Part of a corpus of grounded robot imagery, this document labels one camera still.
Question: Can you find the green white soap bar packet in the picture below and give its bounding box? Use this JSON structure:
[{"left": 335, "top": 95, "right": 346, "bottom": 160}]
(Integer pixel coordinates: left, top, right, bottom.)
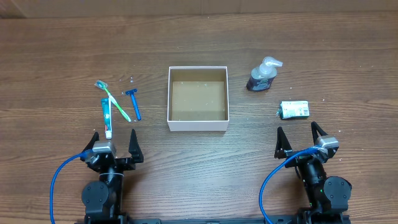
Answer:
[{"left": 276, "top": 101, "right": 310, "bottom": 119}]

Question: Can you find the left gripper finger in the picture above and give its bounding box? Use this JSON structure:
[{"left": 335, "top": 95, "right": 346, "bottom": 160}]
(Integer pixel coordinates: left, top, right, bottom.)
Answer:
[
  {"left": 80, "top": 132, "right": 100, "bottom": 161},
  {"left": 128, "top": 129, "right": 144, "bottom": 163}
]

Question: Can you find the clear pump soap bottle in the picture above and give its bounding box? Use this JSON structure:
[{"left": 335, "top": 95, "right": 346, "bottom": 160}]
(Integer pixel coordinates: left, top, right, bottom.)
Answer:
[{"left": 246, "top": 57, "right": 283, "bottom": 91}]

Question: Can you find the green white toothbrush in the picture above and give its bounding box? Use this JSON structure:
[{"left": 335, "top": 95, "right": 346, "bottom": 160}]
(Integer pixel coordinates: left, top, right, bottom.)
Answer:
[{"left": 95, "top": 80, "right": 131, "bottom": 122}]

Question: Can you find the white open cardboard box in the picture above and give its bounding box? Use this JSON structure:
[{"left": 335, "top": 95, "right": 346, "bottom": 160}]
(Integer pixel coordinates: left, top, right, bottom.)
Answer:
[{"left": 167, "top": 66, "right": 229, "bottom": 132}]

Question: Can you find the blue disposable razor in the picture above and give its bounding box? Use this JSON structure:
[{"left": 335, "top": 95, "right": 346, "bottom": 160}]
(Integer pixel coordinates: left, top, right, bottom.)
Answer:
[{"left": 126, "top": 89, "right": 141, "bottom": 121}]

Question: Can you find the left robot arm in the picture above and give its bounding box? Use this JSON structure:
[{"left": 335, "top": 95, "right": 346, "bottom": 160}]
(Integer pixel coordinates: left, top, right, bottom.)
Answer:
[{"left": 81, "top": 130, "right": 144, "bottom": 223}]

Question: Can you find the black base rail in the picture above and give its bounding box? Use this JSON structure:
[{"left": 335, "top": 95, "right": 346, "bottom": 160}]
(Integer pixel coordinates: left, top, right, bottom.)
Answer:
[{"left": 76, "top": 215, "right": 351, "bottom": 224}]

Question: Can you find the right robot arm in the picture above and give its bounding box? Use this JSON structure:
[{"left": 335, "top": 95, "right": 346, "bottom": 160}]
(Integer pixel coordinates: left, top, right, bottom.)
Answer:
[{"left": 274, "top": 122, "right": 352, "bottom": 224}]

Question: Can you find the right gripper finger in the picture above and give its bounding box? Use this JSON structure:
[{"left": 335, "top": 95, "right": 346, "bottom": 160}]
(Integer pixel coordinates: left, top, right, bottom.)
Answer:
[
  {"left": 274, "top": 127, "right": 293, "bottom": 158},
  {"left": 311, "top": 121, "right": 328, "bottom": 144}
]

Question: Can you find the green toothpaste tube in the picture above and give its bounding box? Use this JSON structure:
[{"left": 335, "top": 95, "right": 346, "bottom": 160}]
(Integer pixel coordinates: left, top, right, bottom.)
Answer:
[{"left": 101, "top": 98, "right": 113, "bottom": 140}]

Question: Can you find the right blue cable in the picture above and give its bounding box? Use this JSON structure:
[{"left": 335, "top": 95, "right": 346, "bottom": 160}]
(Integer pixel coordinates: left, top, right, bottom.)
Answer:
[{"left": 259, "top": 145, "right": 324, "bottom": 224}]

